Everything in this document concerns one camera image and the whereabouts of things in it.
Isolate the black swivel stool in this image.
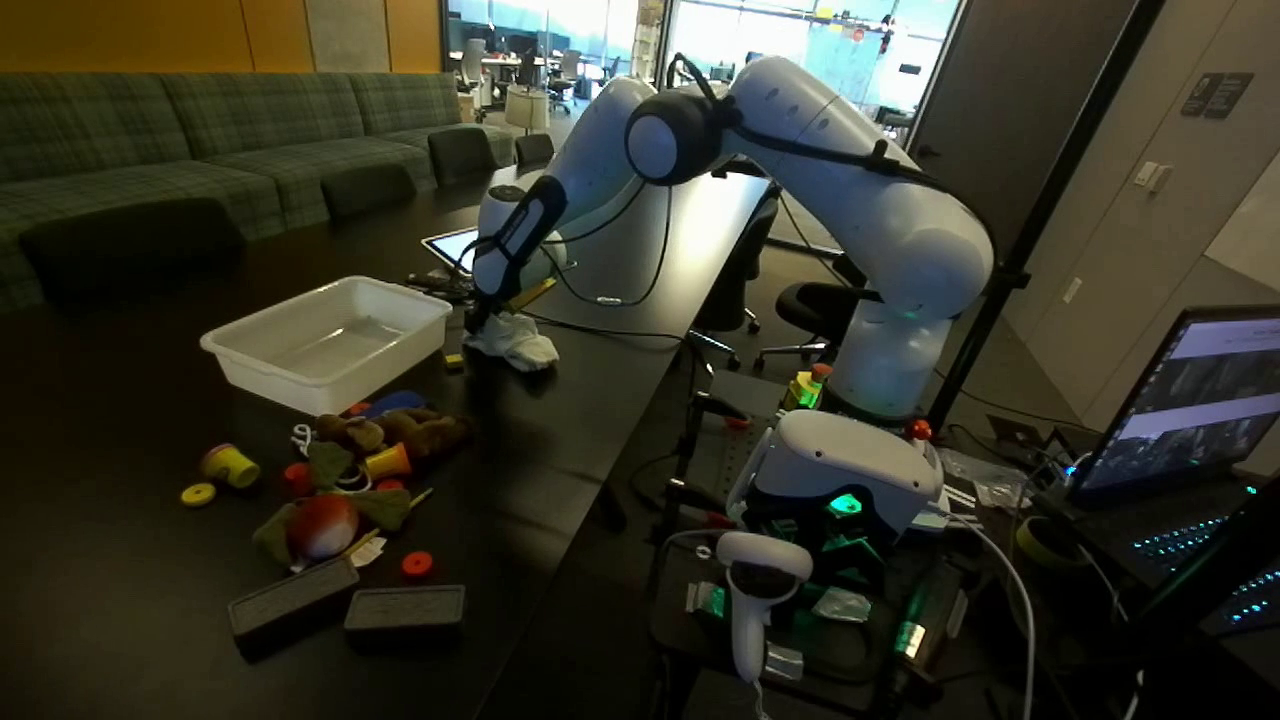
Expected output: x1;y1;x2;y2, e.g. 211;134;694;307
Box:
766;276;873;375

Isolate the yellow toy cup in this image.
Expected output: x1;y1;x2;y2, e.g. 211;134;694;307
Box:
198;439;265;496

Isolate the laptop with lit keyboard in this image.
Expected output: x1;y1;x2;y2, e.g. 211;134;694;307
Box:
1060;302;1280;644

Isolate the red toy apple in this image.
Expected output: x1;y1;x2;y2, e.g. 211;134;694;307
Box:
285;491;362;562

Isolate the pile of colourful toys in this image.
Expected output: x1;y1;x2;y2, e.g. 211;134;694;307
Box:
327;409;473;471

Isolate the green plaid sofa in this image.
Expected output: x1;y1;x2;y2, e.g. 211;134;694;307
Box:
0;66;498;318

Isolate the yellow toy block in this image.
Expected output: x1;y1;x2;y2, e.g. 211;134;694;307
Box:
361;445;417;485

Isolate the white power cable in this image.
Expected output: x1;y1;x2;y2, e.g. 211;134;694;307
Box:
951;518;1046;720

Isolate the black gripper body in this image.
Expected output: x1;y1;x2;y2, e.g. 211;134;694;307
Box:
457;281;527;344

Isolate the white VR controller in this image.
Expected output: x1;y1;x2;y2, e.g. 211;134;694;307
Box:
711;528;821;688

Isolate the clear plastic bin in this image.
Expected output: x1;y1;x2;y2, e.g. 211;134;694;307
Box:
196;272;458;420

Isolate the blue toy block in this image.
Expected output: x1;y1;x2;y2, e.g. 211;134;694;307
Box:
369;385;429;420

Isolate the flat tablet computer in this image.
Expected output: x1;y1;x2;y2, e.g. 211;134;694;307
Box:
417;225;486;281

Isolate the green toy piece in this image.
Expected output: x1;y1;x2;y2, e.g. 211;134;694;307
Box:
247;504;299;572
353;485;419;536

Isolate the tape roll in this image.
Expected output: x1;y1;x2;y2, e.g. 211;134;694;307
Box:
1008;510;1073;572

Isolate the white terry towel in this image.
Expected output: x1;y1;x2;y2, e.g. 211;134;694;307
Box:
465;307;562;381

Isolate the grey wall sign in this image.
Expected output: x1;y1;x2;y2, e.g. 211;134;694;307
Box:
1176;66;1261;124

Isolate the black lounge chair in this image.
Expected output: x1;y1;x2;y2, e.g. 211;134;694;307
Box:
423;124;498;195
14;192;247;302
316;160;419;228

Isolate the wall switch plate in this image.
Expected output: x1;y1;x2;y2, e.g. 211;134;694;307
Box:
1129;157;1176;198

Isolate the black foam block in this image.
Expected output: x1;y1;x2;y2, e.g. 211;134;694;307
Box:
221;556;362;660
341;580;473;657

